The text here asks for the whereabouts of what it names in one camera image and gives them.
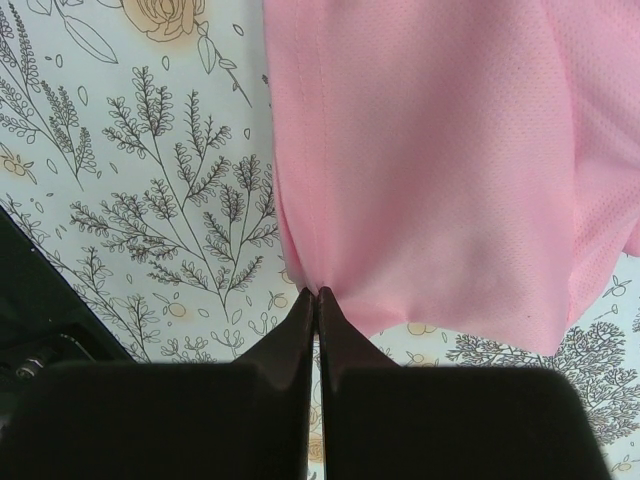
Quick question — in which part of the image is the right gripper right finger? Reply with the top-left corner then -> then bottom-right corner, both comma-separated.
317,288 -> 609,479

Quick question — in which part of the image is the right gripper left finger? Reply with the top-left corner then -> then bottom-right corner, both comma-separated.
1,291 -> 315,479

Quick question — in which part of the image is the pink t shirt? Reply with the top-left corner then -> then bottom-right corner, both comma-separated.
264,1 -> 639,355

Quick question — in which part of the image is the floral table cloth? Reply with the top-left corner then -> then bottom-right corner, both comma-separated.
1,1 -> 639,479

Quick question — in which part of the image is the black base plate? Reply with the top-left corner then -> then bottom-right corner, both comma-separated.
1,212 -> 132,411

